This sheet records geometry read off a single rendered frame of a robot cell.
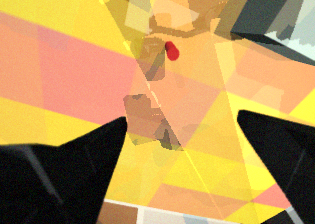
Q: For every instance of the red peg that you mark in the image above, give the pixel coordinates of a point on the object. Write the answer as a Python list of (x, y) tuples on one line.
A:
[(172, 51)]

